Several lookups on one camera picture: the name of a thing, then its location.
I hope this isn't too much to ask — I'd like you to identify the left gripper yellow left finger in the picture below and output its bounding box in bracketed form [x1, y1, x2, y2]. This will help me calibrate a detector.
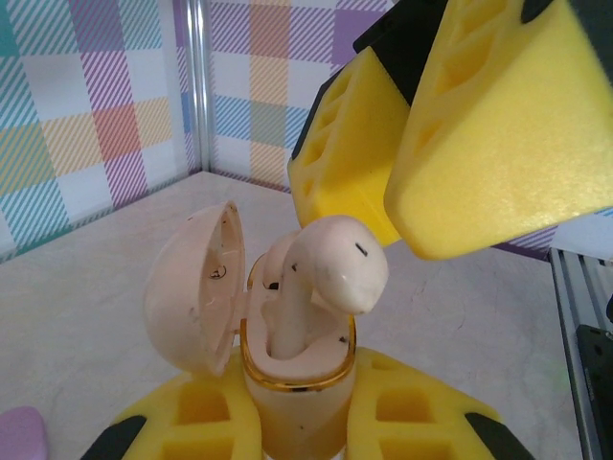
[80, 348, 263, 460]

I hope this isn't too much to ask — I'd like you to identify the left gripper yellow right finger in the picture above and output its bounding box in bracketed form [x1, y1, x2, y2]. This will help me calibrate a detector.
[345, 345, 537, 460]

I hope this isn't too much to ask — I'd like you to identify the beige earbud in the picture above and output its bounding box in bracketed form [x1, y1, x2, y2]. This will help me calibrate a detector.
[261, 231, 303, 293]
[271, 214, 390, 359]

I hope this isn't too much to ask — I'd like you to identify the beige earbud charging case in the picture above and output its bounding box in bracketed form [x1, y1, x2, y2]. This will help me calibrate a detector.
[143, 200, 359, 460]

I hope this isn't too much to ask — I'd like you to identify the purple earbud charging case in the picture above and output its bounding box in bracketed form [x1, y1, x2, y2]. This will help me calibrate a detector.
[0, 405, 50, 460]

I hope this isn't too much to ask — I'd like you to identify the right aluminium frame post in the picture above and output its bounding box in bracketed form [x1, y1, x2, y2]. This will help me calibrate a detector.
[183, 0, 216, 174]

